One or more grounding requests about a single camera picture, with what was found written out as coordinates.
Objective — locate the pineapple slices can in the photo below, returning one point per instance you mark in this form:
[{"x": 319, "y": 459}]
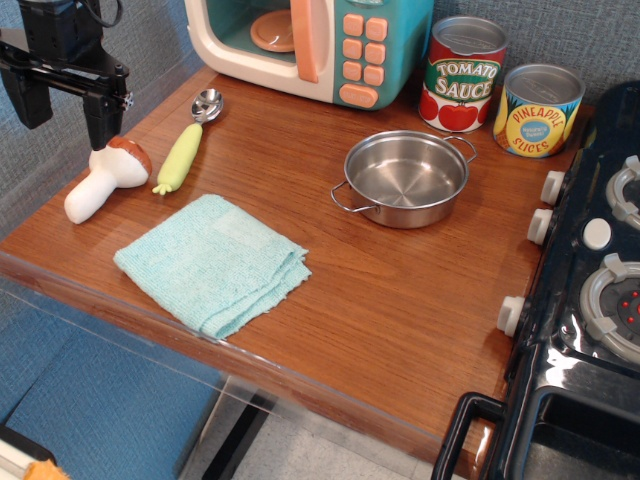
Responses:
[{"x": 538, "y": 106}]

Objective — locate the teal toy microwave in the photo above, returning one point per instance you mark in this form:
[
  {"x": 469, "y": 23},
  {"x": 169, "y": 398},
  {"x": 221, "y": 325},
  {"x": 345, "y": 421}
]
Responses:
[{"x": 358, "y": 54}]

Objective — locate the green handled metal scoop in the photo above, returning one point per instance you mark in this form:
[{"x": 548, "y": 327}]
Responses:
[{"x": 206, "y": 107}]

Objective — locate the orange fuzzy object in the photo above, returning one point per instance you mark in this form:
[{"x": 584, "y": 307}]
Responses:
[{"x": 44, "y": 470}]

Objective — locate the black toy stove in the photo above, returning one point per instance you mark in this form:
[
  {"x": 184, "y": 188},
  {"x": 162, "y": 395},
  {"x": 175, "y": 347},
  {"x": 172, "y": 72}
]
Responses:
[{"x": 571, "y": 409}]

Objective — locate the white plush mushroom toy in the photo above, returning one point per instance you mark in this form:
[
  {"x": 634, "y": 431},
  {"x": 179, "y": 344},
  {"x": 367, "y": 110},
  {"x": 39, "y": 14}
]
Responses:
[{"x": 122, "y": 163}]

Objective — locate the stainless steel pan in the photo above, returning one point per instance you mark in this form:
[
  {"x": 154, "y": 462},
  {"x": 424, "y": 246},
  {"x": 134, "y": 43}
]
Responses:
[{"x": 404, "y": 179}]

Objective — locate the tomato sauce can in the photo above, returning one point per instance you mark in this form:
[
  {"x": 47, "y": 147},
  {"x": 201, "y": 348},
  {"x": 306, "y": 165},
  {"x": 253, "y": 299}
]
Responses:
[{"x": 464, "y": 60}]

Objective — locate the light blue folded towel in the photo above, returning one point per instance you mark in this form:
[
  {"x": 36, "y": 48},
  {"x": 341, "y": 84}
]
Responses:
[{"x": 214, "y": 267}]

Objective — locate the orange microwave plate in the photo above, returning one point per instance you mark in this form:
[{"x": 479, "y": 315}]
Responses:
[{"x": 273, "y": 32}]

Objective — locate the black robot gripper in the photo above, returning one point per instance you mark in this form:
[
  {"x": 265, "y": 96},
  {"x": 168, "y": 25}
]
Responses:
[{"x": 60, "y": 46}]

